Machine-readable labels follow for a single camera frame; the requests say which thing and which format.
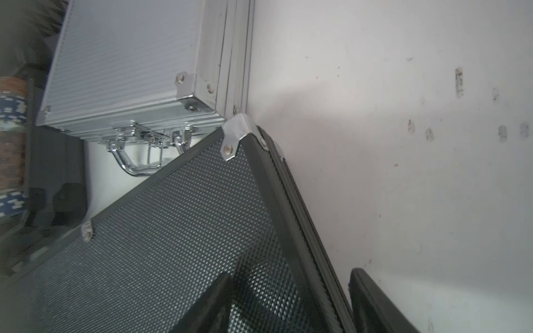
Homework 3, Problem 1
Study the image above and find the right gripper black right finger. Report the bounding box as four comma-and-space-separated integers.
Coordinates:
348, 268, 419, 333

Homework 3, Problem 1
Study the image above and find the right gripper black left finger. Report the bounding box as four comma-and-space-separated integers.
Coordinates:
170, 273, 233, 333

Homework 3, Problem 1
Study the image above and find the black textured poker case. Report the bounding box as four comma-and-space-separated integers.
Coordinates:
1, 115, 355, 332

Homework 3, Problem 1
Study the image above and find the small silver poker case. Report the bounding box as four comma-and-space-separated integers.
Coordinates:
36, 0, 255, 176

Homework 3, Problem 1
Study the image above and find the large black poker case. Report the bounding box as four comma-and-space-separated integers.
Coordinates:
1, 65, 88, 278

